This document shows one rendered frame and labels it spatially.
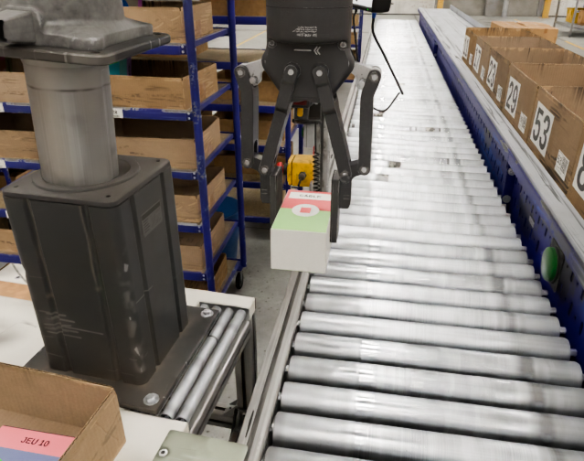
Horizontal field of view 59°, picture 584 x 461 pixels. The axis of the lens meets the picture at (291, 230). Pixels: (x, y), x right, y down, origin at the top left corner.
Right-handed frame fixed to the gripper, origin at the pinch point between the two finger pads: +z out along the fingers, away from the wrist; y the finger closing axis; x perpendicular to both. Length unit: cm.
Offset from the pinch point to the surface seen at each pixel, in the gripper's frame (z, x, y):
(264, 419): 38.1, 6.1, -6.4
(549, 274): 32, 46, 43
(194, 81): 9, 104, -49
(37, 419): 37, -1, -39
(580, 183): 18, 62, 50
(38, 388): 30.9, -0.4, -37.5
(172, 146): 31, 108, -60
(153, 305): 25.3, 13.9, -25.7
